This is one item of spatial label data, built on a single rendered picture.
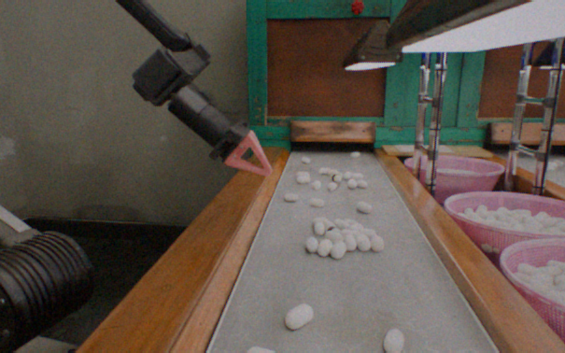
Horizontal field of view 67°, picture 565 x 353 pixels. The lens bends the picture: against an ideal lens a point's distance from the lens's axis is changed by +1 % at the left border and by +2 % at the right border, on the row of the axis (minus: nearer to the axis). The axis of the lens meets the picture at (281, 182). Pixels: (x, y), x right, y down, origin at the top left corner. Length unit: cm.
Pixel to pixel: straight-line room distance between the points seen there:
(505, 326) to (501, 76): 125
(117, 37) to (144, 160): 71
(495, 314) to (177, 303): 35
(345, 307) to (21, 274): 41
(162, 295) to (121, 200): 233
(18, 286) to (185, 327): 24
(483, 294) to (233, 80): 206
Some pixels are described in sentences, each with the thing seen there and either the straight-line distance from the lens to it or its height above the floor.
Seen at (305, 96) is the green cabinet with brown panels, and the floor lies 95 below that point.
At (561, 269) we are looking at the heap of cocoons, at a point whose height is 74.
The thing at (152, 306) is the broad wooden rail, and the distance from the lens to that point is 52.
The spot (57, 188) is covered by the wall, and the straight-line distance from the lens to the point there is 308.
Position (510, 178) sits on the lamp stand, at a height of 75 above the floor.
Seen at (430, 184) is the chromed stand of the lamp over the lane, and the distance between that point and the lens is 106.
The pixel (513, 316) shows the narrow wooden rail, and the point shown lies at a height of 76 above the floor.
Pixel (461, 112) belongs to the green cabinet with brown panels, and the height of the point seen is 89.
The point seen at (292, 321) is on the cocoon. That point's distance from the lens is 50.
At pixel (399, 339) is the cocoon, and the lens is 48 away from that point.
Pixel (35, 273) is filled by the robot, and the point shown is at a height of 77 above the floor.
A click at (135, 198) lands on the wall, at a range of 280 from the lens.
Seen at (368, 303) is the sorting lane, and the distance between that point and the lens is 57.
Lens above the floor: 102
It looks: 14 degrees down
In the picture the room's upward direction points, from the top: straight up
